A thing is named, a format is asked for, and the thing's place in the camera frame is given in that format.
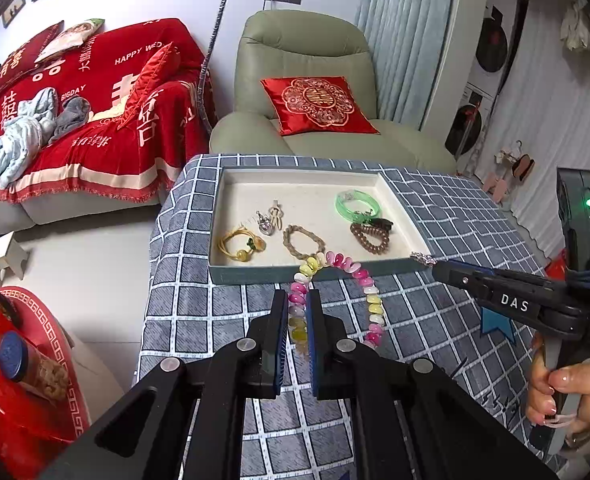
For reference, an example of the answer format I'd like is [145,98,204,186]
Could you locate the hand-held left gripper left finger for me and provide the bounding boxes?
[40,290,290,480]

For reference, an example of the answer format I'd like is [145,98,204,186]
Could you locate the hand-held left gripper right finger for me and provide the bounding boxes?
[309,290,558,480]

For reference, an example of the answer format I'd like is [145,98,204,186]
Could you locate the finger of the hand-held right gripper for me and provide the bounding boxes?
[432,260,590,335]

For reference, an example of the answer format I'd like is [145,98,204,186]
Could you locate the pink yellow beaded necklace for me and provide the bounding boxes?
[289,250,386,356]

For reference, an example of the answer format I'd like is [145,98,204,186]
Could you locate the beige lined jewelry tray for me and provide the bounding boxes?
[209,166,433,286]

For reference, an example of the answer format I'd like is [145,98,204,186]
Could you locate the pink slippers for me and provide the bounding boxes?
[482,150,536,206]

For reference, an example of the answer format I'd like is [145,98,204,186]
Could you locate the green translucent bangle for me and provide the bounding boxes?
[335,188,380,223]

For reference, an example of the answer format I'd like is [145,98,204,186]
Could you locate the white washing machine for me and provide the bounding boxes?
[445,5,508,151]

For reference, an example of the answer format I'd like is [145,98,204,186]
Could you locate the hanging white garment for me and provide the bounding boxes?
[560,0,590,51]

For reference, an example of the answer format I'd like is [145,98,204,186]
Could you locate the red embroidered cushion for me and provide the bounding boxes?
[261,76,380,137]

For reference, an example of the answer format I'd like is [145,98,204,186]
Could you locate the grey sofa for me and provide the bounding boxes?
[0,187,166,241]

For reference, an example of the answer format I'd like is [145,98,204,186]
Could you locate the sofa with red cover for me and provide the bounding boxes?
[0,17,218,233]

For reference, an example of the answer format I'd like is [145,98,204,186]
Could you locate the jar with blue lid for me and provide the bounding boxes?
[0,332,70,401]

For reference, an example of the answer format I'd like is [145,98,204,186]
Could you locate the red patterned round table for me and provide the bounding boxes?
[0,285,93,443]

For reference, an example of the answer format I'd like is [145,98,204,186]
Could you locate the light blue curtain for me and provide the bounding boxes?
[355,0,458,126]

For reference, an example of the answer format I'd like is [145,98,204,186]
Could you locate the small white stool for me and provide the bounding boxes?
[0,232,30,286]

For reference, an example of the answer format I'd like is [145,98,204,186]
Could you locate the red fringed pillow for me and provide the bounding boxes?
[125,42,181,121]

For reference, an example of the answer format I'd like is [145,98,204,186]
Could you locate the pale green armchair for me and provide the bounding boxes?
[209,10,458,176]

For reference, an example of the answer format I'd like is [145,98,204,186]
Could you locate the grey clothing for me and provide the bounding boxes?
[50,96,92,143]

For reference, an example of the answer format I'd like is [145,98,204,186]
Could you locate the flexible gooseneck phone stand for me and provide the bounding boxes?
[197,0,258,136]

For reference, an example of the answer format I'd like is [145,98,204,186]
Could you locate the light blue clothing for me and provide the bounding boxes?
[0,87,58,192]

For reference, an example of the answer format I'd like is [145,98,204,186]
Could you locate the white printed pillow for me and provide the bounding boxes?
[35,18,106,63]

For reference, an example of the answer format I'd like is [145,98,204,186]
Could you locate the red pillow with gold print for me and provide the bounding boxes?
[0,21,66,96]

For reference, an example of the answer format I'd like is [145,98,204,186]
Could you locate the beige beaded bracelet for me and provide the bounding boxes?
[282,224,326,261]

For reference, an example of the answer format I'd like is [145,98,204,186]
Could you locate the yellow cord bracelet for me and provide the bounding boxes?
[218,227,268,263]

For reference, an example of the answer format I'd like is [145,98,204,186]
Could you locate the brown beaded bracelet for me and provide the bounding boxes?
[350,217,393,256]

